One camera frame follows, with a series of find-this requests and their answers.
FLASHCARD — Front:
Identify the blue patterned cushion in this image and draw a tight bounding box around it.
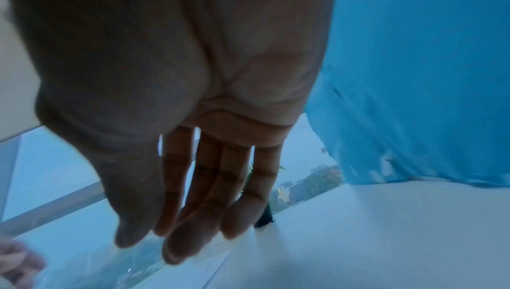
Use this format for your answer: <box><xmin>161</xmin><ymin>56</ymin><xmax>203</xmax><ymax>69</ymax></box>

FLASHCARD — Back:
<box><xmin>304</xmin><ymin>0</ymin><xmax>510</xmax><ymax>188</ymax></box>

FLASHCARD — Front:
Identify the person's left hand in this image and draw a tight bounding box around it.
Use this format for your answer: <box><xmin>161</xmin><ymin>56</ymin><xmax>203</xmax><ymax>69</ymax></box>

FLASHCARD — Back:
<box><xmin>0</xmin><ymin>238</ymin><xmax>47</xmax><ymax>289</ymax></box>

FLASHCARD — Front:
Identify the person's right hand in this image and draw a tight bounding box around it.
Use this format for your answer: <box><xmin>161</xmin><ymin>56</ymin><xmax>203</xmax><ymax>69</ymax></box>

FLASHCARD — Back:
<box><xmin>4</xmin><ymin>0</ymin><xmax>342</xmax><ymax>266</ymax></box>

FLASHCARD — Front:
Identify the green potted fern black pot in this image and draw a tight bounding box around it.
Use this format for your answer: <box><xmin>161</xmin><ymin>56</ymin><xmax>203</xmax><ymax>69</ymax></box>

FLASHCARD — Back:
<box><xmin>242</xmin><ymin>163</ymin><xmax>288</xmax><ymax>230</ymax></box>

